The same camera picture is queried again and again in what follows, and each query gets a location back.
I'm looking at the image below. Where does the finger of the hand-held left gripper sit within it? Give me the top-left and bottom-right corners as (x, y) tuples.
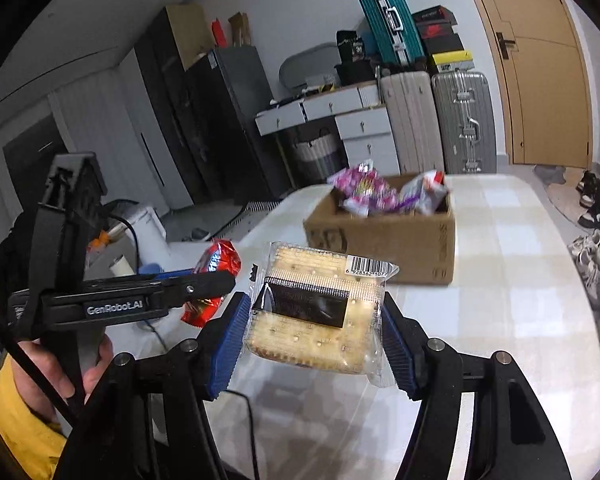
(140, 270), (198, 282)
(147, 274), (237, 313)

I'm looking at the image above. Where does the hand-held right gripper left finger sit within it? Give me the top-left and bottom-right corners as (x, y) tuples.
(55, 291), (253, 480)

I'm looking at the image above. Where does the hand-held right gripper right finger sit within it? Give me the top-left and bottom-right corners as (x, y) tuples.
(380, 291), (573, 480)

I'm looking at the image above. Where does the small red snack packet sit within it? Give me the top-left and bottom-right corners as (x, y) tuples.
(180, 239), (243, 330)

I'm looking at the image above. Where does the clear cracker biscuit packet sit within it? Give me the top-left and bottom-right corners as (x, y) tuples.
(244, 241), (400, 390)

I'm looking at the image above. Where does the brown cardboard box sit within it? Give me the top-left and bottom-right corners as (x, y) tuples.
(302, 172), (457, 286)

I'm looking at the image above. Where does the purple grape candy packet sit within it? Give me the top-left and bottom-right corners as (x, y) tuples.
(342, 187), (421, 218)
(327, 159), (388, 201)

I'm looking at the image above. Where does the white puffed snack bag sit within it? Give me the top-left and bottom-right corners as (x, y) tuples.
(400, 170), (451, 216)

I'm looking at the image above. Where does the person's left forearm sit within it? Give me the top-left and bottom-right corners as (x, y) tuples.
(0, 355), (70, 480)

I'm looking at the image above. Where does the person's left hand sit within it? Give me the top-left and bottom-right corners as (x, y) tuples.
(16, 332), (115, 403)

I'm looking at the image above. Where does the white cylinder cup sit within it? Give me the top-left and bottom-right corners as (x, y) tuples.
(109, 255), (136, 277)

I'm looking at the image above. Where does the white kettle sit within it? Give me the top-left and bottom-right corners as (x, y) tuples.
(102, 200), (171, 262)

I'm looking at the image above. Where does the patterned rug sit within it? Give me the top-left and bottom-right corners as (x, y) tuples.
(240, 200), (286, 221)

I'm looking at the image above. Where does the checked tablecloth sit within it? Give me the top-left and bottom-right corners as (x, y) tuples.
(170, 172), (600, 480)

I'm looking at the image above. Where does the black tall cabinet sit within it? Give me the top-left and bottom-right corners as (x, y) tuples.
(134, 7), (216, 208)

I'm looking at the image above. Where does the black fridge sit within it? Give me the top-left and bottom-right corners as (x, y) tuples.
(182, 46), (293, 202)

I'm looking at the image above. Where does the woven laundry basket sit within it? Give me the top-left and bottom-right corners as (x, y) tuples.
(285, 130), (346, 188)

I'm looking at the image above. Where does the white drawer cabinet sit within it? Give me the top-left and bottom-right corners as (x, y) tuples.
(336, 107), (402, 176)

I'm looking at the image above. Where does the pile of shoes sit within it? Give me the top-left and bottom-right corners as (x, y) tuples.
(567, 170), (600, 387)

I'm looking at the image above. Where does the white desk with drawers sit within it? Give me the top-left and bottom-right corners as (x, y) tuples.
(255, 84), (386, 136)

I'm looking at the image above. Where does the white suitcase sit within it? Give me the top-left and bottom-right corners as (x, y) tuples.
(379, 71), (446, 175)

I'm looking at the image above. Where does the grey door mat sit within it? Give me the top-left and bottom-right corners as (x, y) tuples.
(532, 164), (568, 186)

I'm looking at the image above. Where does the flat cardboard sheet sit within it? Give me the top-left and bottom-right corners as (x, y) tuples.
(166, 4), (212, 71)

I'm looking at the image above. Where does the silver suitcase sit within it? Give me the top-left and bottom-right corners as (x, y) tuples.
(430, 69), (498, 175)

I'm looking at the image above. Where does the grey oval tub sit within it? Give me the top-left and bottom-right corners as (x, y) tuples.
(279, 42), (338, 92)

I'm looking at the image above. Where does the brown paper bag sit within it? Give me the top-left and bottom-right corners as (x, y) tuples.
(228, 11), (253, 47)

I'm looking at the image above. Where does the black storage box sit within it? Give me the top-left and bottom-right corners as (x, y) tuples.
(334, 60), (378, 87)

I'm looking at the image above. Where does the black printed bag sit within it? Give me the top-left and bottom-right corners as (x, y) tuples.
(336, 30), (366, 66)

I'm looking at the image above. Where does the yellow black box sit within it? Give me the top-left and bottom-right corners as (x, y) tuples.
(427, 50), (477, 75)

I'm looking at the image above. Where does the black shoe box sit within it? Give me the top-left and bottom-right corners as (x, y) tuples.
(424, 35), (467, 57)

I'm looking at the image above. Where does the wooden door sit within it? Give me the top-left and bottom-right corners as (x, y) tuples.
(455, 0), (595, 168)

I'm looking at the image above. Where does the teal suitcase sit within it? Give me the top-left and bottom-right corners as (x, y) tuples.
(355, 0), (427, 67)

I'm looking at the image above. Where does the dark shoe box red label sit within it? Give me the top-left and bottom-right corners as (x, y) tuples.
(411, 6), (453, 25)

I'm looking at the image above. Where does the thick black cable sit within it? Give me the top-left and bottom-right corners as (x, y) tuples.
(102, 212), (141, 276)

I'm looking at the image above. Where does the thin black cable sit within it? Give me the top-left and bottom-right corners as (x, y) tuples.
(147, 390), (261, 480)

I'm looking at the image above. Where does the black strap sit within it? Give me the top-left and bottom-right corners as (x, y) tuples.
(0, 300), (82, 427)

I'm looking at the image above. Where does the dark door handle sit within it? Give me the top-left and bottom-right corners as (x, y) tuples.
(496, 32), (517, 61)

